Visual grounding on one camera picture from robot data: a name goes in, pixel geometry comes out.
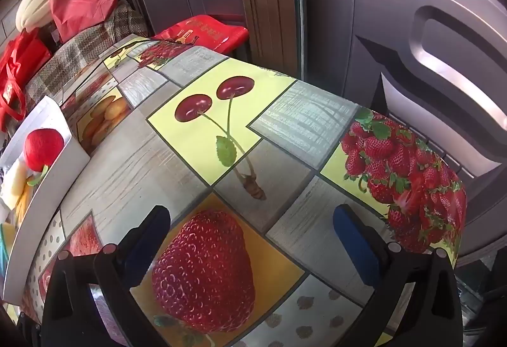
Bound red plush fruit toy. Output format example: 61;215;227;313
24;128;65;170

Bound red printed gift bag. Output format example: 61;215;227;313
154;15;249;53

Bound plaid covered box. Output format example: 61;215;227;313
24;1;153;110

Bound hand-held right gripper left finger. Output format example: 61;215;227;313
40;205;172;347

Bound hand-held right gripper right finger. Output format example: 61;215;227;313
333;204;465;347

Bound red tote bag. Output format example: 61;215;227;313
0;28;52;130

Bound cream foam roll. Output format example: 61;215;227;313
16;0;54;31

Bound cream sponge block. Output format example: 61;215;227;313
2;161;28;209

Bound white cardboard box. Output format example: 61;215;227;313
0;96;92;306

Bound pinkish red fabric bag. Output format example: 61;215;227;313
48;0;119;43

